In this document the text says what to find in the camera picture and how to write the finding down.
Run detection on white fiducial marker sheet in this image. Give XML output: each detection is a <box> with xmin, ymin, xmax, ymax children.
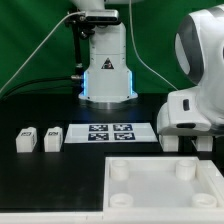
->
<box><xmin>65</xmin><ymin>123</ymin><xmax>157</xmax><ymax>143</ymax></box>

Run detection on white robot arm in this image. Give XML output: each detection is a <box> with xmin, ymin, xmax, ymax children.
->
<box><xmin>71</xmin><ymin>0</ymin><xmax>224</xmax><ymax>136</ymax></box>

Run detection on black camera on stand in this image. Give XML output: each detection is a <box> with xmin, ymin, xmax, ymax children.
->
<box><xmin>65</xmin><ymin>9</ymin><xmax>121</xmax><ymax>81</ymax></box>

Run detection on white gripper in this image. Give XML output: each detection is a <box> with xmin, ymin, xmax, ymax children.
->
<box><xmin>156</xmin><ymin>101</ymin><xmax>174</xmax><ymax>137</ymax></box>

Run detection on white square tabletop tray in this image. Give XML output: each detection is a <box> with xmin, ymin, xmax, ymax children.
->
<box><xmin>102</xmin><ymin>156</ymin><xmax>224</xmax><ymax>215</ymax></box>

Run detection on black base cables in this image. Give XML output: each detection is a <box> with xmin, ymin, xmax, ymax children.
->
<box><xmin>0</xmin><ymin>77</ymin><xmax>84</xmax><ymax>100</ymax></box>

